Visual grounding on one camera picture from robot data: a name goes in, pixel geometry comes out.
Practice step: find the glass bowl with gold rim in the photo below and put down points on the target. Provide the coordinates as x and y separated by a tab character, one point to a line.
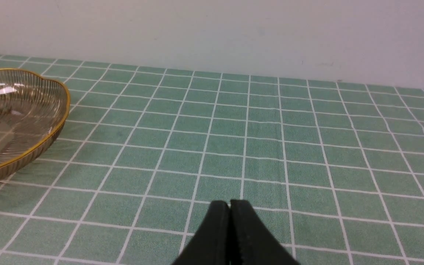
33	112

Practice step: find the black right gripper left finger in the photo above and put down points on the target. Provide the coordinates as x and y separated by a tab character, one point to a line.
208	245

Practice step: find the green checkered tablecloth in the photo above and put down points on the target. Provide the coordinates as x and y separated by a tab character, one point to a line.
335	170

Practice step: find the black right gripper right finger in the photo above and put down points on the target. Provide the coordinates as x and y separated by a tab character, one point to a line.
251	242

